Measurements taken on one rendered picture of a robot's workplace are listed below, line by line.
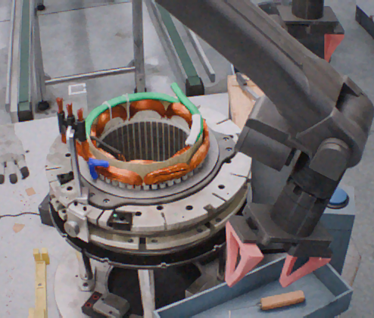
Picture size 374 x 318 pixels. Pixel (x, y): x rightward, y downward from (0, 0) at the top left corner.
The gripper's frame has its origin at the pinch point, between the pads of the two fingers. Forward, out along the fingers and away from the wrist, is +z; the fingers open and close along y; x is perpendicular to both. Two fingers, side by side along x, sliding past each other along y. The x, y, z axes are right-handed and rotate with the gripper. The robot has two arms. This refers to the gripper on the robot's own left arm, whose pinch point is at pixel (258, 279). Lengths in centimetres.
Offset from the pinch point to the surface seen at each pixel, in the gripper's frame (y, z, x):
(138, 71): -74, 66, -218
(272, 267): -6.8, 2.9, -6.0
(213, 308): 0.5, 9.5, -4.3
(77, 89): 15.3, -1.9, -40.4
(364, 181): -144, 53, -125
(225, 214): -4.3, 3.0, -18.1
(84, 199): 15.4, 6.5, -22.8
